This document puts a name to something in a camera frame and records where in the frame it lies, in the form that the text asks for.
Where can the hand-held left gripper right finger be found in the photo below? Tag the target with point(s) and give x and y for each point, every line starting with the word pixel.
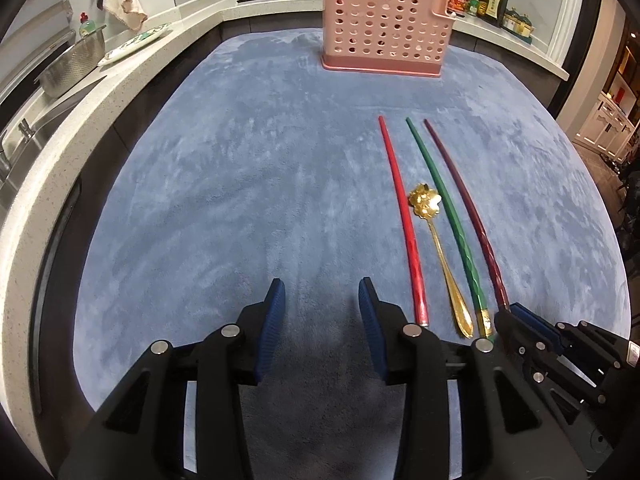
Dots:
pixel 372 330

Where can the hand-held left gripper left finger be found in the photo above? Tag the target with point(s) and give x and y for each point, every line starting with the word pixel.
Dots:
pixel 270 330

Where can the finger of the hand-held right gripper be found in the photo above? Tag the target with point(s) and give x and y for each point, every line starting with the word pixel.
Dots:
pixel 507 330
pixel 535 324

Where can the red chopstick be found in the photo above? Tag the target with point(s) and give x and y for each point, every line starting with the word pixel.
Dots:
pixel 402 210

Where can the green chopstick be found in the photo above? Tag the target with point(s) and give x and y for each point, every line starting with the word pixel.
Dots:
pixel 450 210

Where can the gold flower spoon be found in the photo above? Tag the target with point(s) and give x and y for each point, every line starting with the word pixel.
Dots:
pixel 424 200

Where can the maroon chopstick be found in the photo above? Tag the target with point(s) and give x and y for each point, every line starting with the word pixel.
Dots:
pixel 467 195

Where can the pink perforated utensil basket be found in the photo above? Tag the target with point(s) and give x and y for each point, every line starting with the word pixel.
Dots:
pixel 385 25

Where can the blue plush table cloth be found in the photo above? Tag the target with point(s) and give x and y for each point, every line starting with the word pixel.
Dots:
pixel 225 185

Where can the white cabinet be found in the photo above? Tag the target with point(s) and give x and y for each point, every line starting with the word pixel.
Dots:
pixel 607 125

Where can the row of seasoning jars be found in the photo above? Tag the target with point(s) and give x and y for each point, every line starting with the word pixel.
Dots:
pixel 519 25

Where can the stainless steel sink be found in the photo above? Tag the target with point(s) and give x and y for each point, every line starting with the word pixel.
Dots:
pixel 55 115

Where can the chrome faucet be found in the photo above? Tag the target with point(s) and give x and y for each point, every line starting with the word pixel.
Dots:
pixel 4 162

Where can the patterned oval plate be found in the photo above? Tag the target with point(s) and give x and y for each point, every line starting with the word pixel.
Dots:
pixel 135 45

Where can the small chrome sink knob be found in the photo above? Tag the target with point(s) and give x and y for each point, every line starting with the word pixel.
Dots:
pixel 25 128

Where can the small green lid jar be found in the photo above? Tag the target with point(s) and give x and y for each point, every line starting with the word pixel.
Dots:
pixel 473 7

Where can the dark soy sauce bottle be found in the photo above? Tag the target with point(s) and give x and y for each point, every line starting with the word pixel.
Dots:
pixel 494 2

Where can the stainless steel colander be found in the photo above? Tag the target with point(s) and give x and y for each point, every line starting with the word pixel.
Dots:
pixel 70 67

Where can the red label sauce jar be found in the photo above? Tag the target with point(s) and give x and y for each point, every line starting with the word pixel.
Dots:
pixel 457 0

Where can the green dish soap bottle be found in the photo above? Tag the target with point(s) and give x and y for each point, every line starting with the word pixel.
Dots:
pixel 87 26

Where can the white window blind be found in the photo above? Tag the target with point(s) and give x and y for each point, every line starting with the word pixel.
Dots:
pixel 30 45

